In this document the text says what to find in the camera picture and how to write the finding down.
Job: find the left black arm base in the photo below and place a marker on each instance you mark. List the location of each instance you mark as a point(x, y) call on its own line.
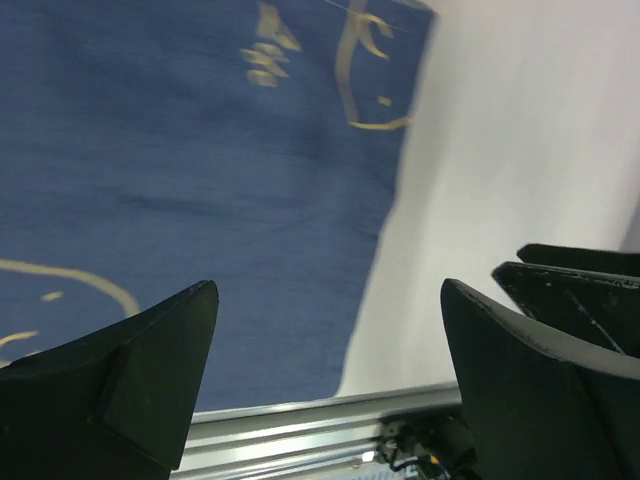
point(438, 446)

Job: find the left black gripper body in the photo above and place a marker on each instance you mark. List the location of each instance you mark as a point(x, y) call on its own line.
point(592, 295)

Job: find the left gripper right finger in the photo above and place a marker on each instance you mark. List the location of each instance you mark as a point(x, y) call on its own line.
point(540, 403)

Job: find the blue embroidered cloth placemat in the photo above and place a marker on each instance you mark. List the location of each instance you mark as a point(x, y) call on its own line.
point(148, 145)

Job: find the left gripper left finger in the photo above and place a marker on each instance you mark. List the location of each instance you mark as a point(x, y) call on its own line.
point(114, 404)

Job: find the aluminium mounting rail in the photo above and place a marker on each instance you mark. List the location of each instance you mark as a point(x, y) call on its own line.
point(333, 438)

